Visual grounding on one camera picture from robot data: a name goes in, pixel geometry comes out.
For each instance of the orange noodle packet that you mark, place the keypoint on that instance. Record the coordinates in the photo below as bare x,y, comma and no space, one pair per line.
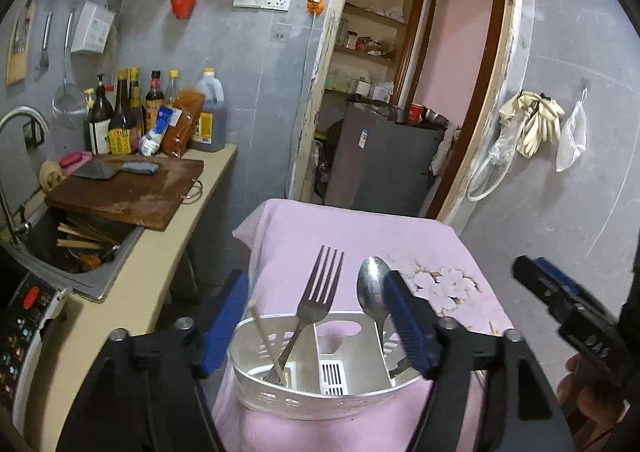
186,110

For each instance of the dark soy sauce bottle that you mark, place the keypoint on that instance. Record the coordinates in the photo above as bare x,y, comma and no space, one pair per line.
119,130

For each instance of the chrome faucet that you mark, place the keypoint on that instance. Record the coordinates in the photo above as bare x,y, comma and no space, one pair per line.
18,180

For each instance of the person right hand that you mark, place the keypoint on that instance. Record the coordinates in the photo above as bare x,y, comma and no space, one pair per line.
602,409

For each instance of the hanging mesh strainer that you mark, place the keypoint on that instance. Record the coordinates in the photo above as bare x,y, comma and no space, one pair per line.
68,105

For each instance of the steel sink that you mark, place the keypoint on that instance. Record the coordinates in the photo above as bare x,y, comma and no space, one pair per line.
84,253

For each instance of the hanging wooden board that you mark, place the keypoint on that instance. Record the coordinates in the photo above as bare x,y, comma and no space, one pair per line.
16,60

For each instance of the steel fork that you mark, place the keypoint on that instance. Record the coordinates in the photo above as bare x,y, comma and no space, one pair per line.
315,304

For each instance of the large oil jug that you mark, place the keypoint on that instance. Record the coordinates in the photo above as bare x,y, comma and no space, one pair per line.
210,130

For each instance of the induction cooker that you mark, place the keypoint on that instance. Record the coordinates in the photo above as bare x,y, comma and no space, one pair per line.
29,306

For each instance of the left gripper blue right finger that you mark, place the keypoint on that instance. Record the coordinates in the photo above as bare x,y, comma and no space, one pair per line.
416,325

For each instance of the steel spoon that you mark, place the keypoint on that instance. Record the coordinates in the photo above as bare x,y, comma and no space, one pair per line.
369,288

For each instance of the pink floral table cloth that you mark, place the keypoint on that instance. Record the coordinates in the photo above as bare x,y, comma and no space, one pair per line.
280,240

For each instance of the white hanging box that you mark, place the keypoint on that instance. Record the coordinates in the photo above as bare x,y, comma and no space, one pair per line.
92,29

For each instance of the cleaver with grey handle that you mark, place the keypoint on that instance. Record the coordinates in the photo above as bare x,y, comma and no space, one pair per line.
103,170

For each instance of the red cup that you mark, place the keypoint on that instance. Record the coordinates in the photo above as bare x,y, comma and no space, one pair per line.
415,113

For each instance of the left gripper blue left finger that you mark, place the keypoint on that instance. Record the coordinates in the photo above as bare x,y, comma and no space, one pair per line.
217,320

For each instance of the orange wall hook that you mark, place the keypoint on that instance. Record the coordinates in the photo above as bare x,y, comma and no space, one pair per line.
315,7

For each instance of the hanging rubber gloves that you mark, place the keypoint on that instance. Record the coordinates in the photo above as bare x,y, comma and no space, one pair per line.
536,119

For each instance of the wooden chopstick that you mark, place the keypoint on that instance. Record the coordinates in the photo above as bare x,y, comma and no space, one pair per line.
267,339

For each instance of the hanging clear plastic bag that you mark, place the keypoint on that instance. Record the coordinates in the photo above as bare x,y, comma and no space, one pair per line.
573,139

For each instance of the grey small fridge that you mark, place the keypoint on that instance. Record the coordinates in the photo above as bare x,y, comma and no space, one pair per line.
380,166

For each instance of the white plastic utensil caddy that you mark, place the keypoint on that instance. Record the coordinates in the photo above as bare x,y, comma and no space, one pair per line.
336,369

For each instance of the wooden cutting board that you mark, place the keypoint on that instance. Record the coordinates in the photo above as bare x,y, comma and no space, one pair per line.
148,201

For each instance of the wine bottle white label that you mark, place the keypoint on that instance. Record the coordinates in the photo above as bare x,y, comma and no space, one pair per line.
100,116

